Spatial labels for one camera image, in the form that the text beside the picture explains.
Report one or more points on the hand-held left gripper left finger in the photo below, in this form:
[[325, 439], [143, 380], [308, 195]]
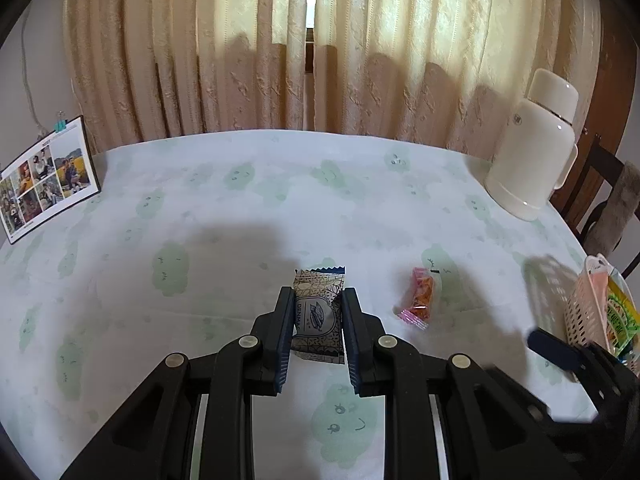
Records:
[[286, 340]]

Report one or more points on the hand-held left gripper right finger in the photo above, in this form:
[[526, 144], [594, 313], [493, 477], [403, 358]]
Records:
[[350, 340]]

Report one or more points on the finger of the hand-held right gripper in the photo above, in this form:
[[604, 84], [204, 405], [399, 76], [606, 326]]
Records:
[[552, 347]]

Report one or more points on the black cream patterned snack packet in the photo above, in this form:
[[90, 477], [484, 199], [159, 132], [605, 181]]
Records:
[[317, 310]]

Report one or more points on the pink plastic basket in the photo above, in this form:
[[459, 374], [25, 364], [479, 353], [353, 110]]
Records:
[[582, 310]]

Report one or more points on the green snack packet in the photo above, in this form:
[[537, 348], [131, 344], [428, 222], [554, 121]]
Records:
[[622, 320]]

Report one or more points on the pink candy packet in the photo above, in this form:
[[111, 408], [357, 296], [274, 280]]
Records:
[[420, 295]]

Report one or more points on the grey furry cloth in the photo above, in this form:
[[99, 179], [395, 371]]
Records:
[[620, 205]]

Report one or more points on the white thermos jug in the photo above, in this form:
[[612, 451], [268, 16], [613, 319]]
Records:
[[530, 160]]

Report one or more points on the dark wooden chair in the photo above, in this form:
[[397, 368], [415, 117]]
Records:
[[600, 160]]

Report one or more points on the brown wooden door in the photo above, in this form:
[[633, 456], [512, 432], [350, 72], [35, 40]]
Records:
[[615, 85]]

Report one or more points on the photo collage board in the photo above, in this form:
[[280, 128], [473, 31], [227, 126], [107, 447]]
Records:
[[45, 185]]

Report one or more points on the small binder clip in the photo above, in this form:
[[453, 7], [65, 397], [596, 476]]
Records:
[[61, 122]]

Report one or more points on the beige patterned curtain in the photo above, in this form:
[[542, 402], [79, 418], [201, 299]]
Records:
[[200, 35]]

